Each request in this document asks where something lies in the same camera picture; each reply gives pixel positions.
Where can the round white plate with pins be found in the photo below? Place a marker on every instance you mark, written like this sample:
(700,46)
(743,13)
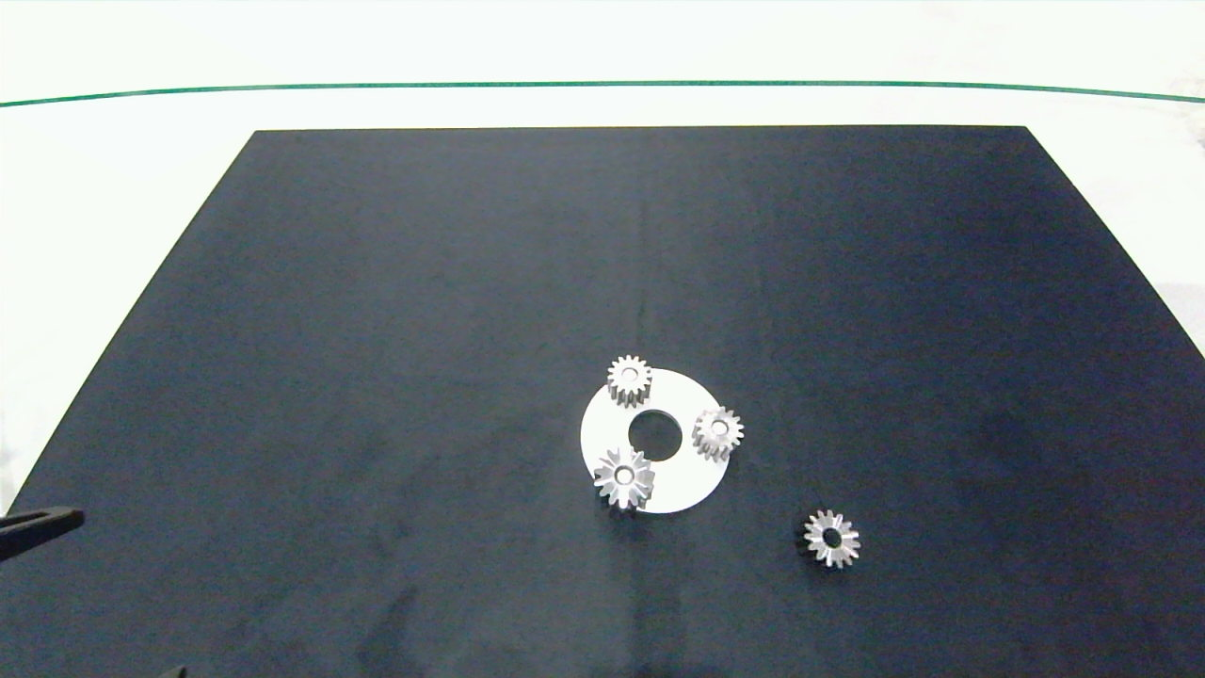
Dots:
(680,486)

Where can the small steel gear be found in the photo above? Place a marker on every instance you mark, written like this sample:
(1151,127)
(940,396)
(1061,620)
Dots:
(706,436)
(640,382)
(847,543)

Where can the large steel gear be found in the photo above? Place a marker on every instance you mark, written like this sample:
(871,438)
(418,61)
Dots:
(640,483)

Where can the dark mat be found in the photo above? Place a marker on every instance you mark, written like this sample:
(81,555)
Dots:
(377,330)

